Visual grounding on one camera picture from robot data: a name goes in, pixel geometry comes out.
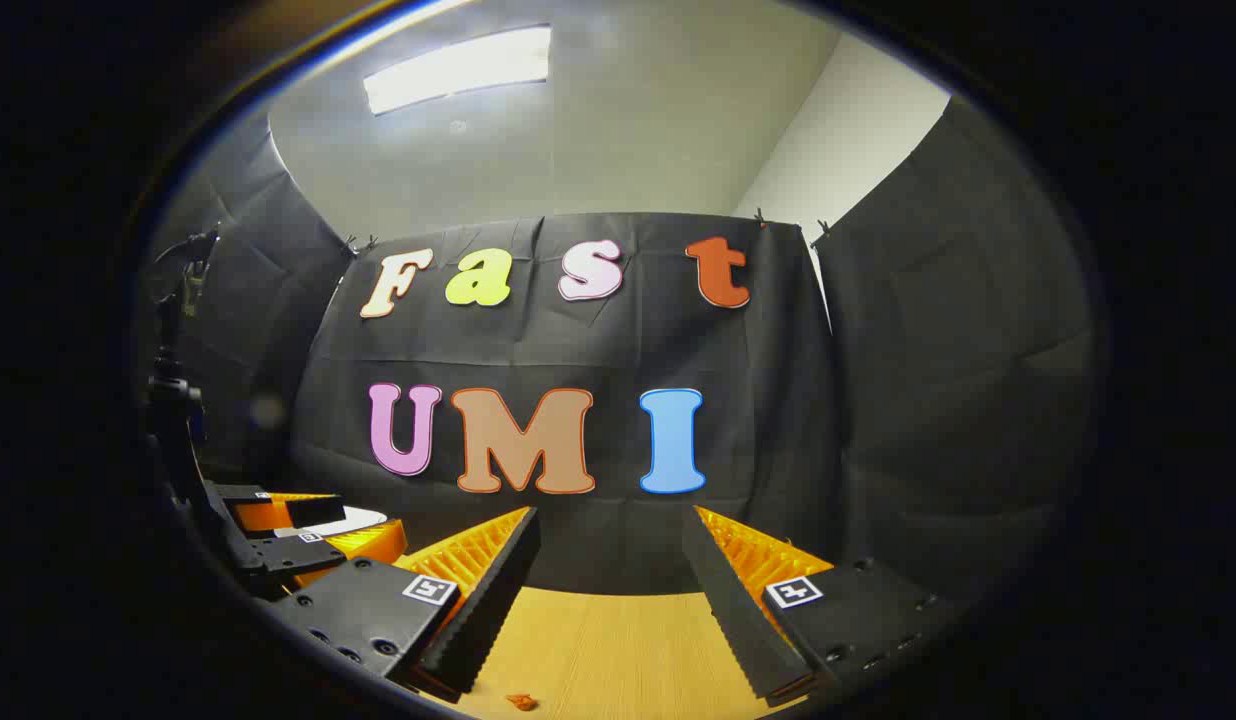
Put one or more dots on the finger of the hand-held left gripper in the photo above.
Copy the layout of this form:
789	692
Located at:
298	555
313	508

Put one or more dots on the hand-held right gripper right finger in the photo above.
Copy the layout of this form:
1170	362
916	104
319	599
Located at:
723	600

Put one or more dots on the wooden desktop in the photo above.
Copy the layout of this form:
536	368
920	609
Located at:
618	650

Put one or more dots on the white desktop garbage bin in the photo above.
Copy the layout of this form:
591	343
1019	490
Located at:
363	520

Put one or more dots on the orange paper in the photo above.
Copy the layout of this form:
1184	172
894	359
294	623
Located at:
521	702

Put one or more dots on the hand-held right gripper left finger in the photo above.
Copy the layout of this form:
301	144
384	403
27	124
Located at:
493	590

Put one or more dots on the ceiling light panel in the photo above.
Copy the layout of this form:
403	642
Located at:
458	70

